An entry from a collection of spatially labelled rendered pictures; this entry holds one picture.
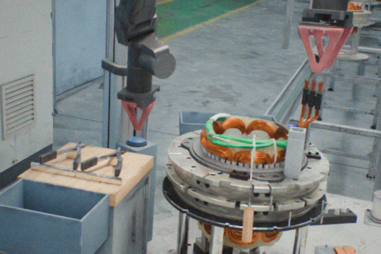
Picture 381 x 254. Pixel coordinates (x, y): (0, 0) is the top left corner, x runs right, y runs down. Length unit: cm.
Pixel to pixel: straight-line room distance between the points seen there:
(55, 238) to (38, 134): 286
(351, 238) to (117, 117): 68
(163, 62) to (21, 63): 239
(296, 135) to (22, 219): 48
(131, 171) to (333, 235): 67
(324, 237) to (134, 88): 65
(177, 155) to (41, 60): 265
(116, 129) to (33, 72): 217
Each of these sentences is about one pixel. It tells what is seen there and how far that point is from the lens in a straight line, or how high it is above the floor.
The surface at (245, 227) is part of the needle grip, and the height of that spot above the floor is 103.
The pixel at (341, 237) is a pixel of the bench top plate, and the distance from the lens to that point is 157.
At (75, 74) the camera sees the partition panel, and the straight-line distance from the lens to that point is 523.
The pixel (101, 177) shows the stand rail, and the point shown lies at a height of 108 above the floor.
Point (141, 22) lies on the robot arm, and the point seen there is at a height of 132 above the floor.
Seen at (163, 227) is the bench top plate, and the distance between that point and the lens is 150.
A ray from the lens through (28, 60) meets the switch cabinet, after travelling 358.
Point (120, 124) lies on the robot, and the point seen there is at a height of 102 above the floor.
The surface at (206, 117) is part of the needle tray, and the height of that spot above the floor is 105.
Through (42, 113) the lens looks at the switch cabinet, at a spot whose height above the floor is 36.
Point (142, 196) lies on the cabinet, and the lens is 118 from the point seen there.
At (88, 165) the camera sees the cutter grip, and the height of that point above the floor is 109.
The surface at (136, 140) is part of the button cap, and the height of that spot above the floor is 104.
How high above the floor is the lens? 150
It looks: 18 degrees down
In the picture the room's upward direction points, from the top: 4 degrees clockwise
